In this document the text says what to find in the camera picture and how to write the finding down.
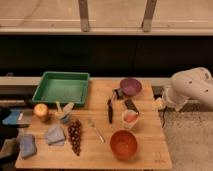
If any purple bowl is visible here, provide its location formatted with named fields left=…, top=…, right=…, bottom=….
left=120, top=78, right=142, bottom=96

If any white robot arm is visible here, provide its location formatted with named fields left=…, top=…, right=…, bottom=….
left=155, top=67, right=213, bottom=111

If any orange bowl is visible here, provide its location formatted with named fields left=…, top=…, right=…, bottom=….
left=110, top=130, right=138, bottom=160

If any small dark purple object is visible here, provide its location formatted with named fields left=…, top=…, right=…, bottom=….
left=113, top=88, right=124, bottom=100

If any metal fork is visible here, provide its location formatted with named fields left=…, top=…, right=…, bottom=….
left=88, top=118, right=105, bottom=143

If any bunch of red grapes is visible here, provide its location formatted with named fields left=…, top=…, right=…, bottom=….
left=68, top=120, right=82, bottom=156

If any small cup with spoons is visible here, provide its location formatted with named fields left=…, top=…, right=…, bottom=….
left=55, top=101, right=74, bottom=124

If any green plastic tray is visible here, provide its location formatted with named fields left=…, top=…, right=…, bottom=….
left=32, top=71, right=90, bottom=106

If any grey folded cloth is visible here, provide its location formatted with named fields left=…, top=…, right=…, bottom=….
left=45, top=125, right=65, bottom=146

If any red yellow apple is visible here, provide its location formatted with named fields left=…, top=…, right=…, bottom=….
left=33, top=103, right=49, bottom=120

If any blue box on shelf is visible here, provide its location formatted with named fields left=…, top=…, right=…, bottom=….
left=2, top=108, right=33, bottom=127

